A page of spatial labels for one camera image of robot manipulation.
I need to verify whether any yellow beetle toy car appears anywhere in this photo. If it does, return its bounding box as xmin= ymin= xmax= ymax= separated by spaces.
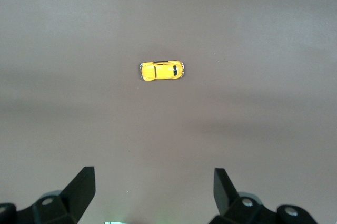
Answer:
xmin=138 ymin=60 xmax=186 ymax=82

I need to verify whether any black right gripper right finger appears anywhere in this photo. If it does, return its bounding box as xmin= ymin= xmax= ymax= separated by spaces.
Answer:
xmin=210 ymin=168 xmax=320 ymax=224

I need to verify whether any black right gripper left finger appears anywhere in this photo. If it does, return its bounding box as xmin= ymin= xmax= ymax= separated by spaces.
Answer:
xmin=0 ymin=166 xmax=96 ymax=224

